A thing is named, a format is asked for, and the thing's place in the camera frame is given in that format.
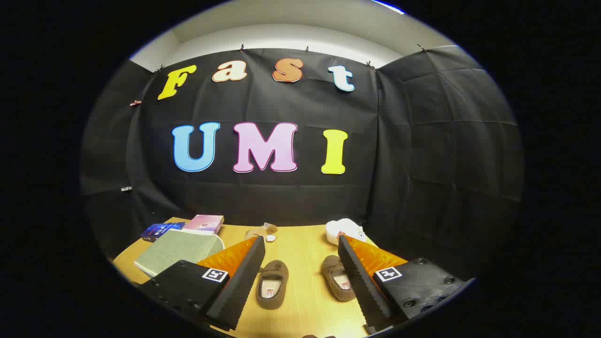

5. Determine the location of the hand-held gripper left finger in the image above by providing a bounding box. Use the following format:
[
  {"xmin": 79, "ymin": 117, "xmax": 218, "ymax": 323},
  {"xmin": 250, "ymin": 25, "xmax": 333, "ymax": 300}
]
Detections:
[{"xmin": 136, "ymin": 236, "xmax": 266, "ymax": 331}]

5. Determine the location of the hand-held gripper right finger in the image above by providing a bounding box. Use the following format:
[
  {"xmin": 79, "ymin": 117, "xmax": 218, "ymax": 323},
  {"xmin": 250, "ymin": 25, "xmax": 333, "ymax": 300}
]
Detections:
[{"xmin": 337, "ymin": 235, "xmax": 470, "ymax": 335}]

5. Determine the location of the brown fuzzy shoe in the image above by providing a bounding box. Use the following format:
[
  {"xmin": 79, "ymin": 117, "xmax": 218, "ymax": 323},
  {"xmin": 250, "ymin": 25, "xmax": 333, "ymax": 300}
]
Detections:
[
  {"xmin": 256, "ymin": 260, "xmax": 289, "ymax": 310},
  {"xmin": 322, "ymin": 255, "xmax": 356, "ymax": 302}
]

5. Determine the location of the grey-green fabric storage box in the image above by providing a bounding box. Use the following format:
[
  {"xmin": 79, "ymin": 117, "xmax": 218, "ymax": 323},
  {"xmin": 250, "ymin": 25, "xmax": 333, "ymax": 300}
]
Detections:
[{"xmin": 134, "ymin": 229, "xmax": 225, "ymax": 277}]

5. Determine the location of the pink book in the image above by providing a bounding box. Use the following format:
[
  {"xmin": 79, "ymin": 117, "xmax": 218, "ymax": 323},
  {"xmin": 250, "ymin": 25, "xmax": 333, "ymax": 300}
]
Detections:
[{"xmin": 182, "ymin": 215, "xmax": 224, "ymax": 235}]

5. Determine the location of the black backdrop cloth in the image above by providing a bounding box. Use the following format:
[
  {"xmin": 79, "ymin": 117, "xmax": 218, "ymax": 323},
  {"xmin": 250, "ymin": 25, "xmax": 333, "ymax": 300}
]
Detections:
[{"xmin": 80, "ymin": 46, "xmax": 524, "ymax": 282}]

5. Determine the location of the tan bread-shaped plush toy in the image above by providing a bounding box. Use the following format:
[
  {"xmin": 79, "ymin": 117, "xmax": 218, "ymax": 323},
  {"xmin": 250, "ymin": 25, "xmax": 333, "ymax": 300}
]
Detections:
[{"xmin": 245, "ymin": 223, "xmax": 278, "ymax": 240}]

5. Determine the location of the blue book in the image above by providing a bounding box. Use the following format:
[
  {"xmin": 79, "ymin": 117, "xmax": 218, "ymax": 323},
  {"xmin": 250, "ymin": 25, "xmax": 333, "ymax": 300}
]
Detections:
[{"xmin": 141, "ymin": 222, "xmax": 185, "ymax": 243}]

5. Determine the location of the white plush toy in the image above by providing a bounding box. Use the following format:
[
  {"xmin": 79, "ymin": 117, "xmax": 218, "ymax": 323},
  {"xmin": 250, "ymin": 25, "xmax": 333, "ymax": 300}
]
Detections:
[{"xmin": 325, "ymin": 218, "xmax": 367, "ymax": 246}]

